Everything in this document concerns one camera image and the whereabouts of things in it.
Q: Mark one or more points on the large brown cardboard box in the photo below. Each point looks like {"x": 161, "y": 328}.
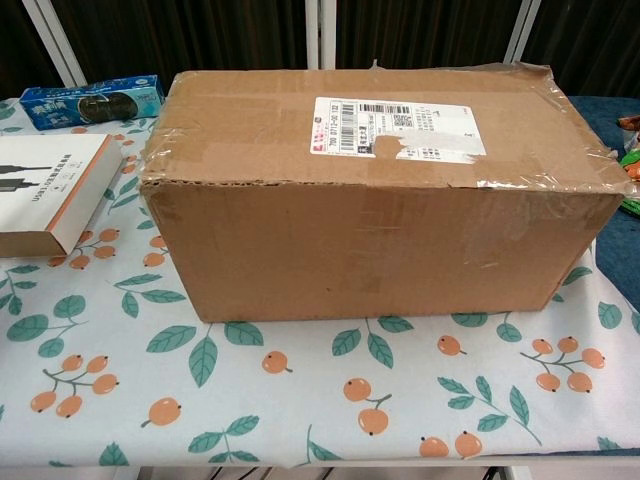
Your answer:
{"x": 350, "y": 240}

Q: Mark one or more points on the leaf and fruit print tablecloth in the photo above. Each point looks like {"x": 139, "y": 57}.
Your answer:
{"x": 300, "y": 390}

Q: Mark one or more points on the black pleated curtain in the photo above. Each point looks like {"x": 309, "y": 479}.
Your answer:
{"x": 200, "y": 35}

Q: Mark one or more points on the blue cookie box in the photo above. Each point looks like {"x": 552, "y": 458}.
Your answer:
{"x": 90, "y": 102}

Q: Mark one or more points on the green orange snack packet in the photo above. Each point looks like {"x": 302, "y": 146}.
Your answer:
{"x": 634, "y": 162}

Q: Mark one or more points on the white upright frame post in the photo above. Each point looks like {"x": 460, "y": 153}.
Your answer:
{"x": 320, "y": 30}

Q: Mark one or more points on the white slanted frame post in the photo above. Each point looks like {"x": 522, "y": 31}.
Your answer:
{"x": 522, "y": 30}
{"x": 55, "y": 40}

